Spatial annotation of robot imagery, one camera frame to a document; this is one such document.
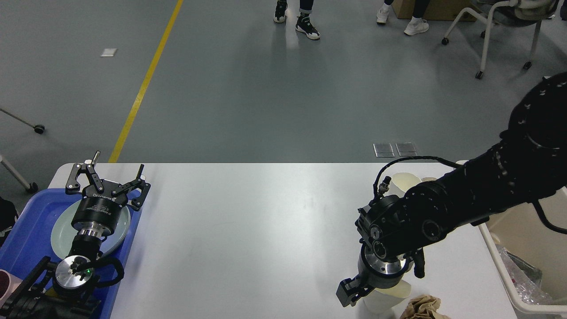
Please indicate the right floor outlet plate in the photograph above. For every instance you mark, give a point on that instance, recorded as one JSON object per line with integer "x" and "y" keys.
{"x": 406, "y": 149}

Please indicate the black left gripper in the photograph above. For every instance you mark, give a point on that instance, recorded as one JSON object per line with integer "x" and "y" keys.
{"x": 99, "y": 210}

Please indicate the foil tray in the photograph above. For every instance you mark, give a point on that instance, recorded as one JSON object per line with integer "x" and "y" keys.
{"x": 525, "y": 277}

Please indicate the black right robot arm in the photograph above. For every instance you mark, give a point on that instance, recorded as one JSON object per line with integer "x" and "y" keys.
{"x": 526, "y": 165}

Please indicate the white office chair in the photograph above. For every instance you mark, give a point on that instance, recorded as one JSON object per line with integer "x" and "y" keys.
{"x": 508, "y": 13}

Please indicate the blue plastic tray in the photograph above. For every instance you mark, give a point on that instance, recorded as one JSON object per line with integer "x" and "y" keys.
{"x": 30, "y": 240}

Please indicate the green plate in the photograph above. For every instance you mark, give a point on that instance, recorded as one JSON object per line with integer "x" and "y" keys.
{"x": 63, "y": 233}

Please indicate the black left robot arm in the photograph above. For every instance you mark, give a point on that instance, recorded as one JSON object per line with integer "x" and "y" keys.
{"x": 64, "y": 289}

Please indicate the left floor outlet plate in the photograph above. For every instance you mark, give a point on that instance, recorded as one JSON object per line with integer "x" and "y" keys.
{"x": 384, "y": 150}

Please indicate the cardboard box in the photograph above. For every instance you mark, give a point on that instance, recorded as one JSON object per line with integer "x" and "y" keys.
{"x": 437, "y": 10}

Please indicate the pink mug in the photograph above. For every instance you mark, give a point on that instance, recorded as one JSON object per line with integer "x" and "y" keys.
{"x": 8, "y": 284}

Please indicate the chair leg with caster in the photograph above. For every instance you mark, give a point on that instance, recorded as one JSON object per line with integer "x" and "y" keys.
{"x": 38, "y": 128}

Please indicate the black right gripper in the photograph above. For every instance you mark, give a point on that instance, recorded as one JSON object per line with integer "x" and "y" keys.
{"x": 372, "y": 273}

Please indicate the beige plastic bin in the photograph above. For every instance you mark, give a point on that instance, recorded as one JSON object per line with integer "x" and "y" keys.
{"x": 486, "y": 290}

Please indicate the floor outlet plate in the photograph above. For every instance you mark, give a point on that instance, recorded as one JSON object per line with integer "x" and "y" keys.
{"x": 406, "y": 149}
{"x": 384, "y": 150}

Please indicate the person in black sneakers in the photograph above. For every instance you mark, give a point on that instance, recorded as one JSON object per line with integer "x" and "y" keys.
{"x": 303, "y": 23}

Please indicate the white paper cup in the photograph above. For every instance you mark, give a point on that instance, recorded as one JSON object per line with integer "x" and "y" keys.
{"x": 401, "y": 182}
{"x": 380, "y": 300}

